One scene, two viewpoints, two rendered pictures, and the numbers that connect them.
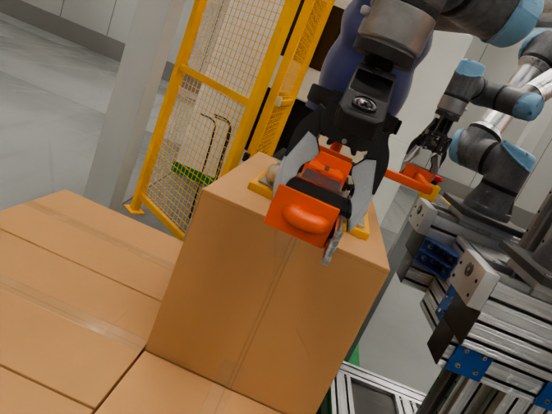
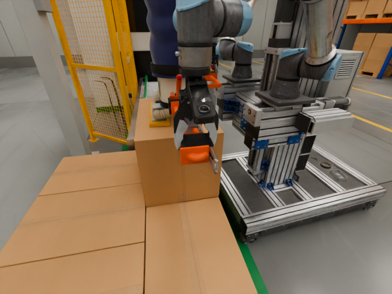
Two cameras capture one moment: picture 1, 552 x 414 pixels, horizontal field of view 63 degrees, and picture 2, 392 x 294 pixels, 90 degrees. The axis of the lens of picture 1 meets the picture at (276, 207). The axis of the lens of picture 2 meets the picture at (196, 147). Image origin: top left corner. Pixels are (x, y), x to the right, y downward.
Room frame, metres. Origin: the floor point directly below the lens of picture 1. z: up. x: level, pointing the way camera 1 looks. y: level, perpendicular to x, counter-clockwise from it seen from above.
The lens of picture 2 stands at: (0.08, 0.07, 1.35)
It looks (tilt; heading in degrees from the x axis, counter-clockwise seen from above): 31 degrees down; 346
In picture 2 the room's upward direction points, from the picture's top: straight up
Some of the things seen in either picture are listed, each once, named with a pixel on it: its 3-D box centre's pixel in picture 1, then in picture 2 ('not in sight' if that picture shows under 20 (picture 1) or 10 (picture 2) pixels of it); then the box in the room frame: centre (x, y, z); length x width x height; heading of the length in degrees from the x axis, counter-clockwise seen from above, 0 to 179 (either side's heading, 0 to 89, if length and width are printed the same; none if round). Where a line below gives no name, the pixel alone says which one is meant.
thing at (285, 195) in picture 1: (305, 208); (192, 147); (0.53, -0.03, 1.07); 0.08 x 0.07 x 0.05; 176
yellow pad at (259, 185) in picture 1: (282, 175); (158, 109); (1.13, 0.02, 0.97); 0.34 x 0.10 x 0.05; 176
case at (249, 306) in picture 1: (279, 261); (175, 142); (1.13, -0.07, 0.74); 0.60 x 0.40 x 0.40; 177
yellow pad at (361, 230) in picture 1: (351, 204); not in sight; (1.12, -0.17, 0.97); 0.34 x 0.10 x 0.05; 176
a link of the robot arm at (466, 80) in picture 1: (465, 80); not in sight; (1.39, -0.36, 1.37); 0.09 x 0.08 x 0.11; 137
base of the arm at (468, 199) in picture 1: (492, 198); (242, 69); (1.49, -0.64, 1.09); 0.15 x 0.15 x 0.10
